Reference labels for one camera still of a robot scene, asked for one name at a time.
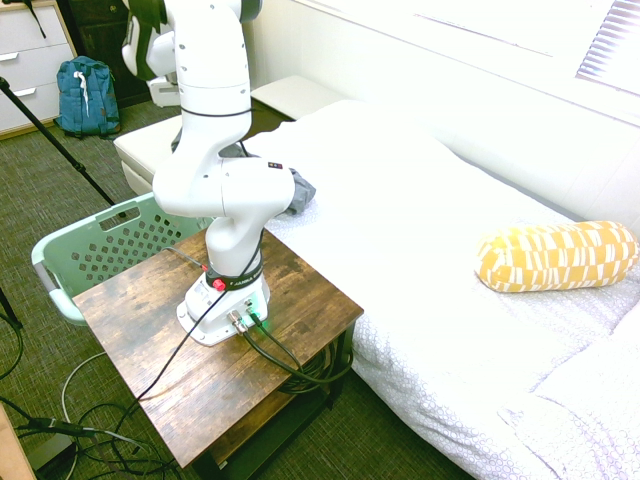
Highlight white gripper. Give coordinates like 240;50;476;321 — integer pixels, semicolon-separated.
147;74;181;108

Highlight light wooden board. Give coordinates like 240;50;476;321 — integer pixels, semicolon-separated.
0;401;37;480

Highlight white drawer dresser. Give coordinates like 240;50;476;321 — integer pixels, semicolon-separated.
0;0;79;141

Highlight thick black base cable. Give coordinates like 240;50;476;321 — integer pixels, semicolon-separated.
227;309;354;397
247;309;354;386

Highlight black emergency stop cable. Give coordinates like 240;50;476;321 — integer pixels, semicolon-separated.
135;285;230;404

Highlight blue backpack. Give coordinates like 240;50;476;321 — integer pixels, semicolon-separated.
53;55;123;141

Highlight light grey floor cable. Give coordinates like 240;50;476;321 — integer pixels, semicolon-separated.
60;349;109;427

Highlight black power brick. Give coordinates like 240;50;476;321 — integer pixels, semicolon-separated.
28;432;77;472

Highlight yellow white patterned bolster pillow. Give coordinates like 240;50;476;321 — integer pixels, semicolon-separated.
474;219;640;294

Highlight black tripod leg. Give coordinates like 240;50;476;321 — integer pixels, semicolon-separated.
0;75;129;219

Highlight rustic wooden side table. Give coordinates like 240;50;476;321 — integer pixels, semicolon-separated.
72;227;365;480

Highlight grey base cable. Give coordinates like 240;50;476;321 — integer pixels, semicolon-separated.
163;245;210;272

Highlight mint green laundry basket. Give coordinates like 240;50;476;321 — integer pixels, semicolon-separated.
30;192;214;328

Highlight grey clothes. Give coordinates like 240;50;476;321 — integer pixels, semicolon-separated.
283;168;318;217

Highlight dark wooden cabinet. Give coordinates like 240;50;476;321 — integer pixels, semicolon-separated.
54;0;169;109

